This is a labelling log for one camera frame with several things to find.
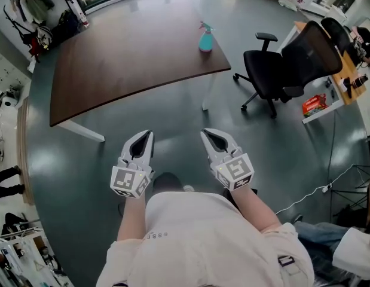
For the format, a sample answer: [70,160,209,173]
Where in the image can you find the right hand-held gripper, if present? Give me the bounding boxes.
[200,127,255,192]

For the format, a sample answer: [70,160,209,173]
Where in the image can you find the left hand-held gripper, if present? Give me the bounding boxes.
[109,129,156,200]

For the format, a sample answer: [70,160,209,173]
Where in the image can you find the teal spray bottle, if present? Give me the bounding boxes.
[197,20,216,53]

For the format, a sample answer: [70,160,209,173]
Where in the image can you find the person's right forearm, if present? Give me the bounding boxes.
[231,185,283,233]

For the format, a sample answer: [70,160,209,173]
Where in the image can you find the person's left forearm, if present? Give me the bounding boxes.
[117,194,149,245]

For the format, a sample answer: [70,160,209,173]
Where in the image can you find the person's black trousers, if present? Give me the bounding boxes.
[152,172,185,199]

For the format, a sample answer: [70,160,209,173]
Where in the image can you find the dark brown wooden table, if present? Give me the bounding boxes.
[49,7,233,143]

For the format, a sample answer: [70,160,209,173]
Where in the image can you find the person's cream shirt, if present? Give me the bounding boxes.
[96,190,316,287]

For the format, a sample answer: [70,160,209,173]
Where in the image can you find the red snack packet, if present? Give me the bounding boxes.
[302,93,328,119]

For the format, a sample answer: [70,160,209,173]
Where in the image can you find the black mesh office chair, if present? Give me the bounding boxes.
[233,19,344,120]

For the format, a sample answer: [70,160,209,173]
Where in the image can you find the white round appliance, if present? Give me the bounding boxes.
[0,95,20,109]

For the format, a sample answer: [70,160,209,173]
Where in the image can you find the white bottle with red cap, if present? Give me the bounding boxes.
[78,11,90,29]

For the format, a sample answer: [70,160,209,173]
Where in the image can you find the pile of dark bags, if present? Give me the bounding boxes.
[22,10,84,63]

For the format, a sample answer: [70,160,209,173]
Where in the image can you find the light wooden desk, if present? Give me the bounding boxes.
[279,20,368,126]

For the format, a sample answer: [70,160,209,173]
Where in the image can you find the black tripod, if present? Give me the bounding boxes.
[331,163,370,233]

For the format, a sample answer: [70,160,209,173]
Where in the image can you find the grey locker cabinet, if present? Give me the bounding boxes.
[0,46,33,87]

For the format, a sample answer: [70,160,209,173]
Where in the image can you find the white cluttered shelf rack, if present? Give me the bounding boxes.
[0,225,69,287]

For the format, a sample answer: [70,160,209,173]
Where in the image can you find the white power cable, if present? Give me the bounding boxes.
[274,163,357,215]

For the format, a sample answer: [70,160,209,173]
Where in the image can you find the black floor cable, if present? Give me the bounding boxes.
[327,108,338,224]

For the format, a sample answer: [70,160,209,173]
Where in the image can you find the grey harness strap buckle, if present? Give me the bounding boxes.
[277,254,304,280]

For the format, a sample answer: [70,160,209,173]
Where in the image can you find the black camera with lens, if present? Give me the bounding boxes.
[343,73,369,99]

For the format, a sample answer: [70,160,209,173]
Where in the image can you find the rail of hanging clothes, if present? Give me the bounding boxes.
[8,0,56,26]

